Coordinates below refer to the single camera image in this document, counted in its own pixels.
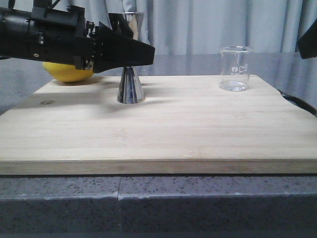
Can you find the yellow lemon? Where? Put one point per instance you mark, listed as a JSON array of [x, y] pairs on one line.
[[66, 73]]

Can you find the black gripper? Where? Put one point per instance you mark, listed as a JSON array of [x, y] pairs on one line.
[[50, 35]]

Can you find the small glass beaker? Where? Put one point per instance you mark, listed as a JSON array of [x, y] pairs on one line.
[[235, 68]]

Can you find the grey curtain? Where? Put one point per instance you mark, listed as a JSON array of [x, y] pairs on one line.
[[201, 27]]

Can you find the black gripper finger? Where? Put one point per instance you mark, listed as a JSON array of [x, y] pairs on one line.
[[307, 44]]

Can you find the wooden cutting board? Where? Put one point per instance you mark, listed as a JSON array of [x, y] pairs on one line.
[[186, 125]]

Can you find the steel double jigger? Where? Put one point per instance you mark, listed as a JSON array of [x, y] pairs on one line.
[[130, 90]]

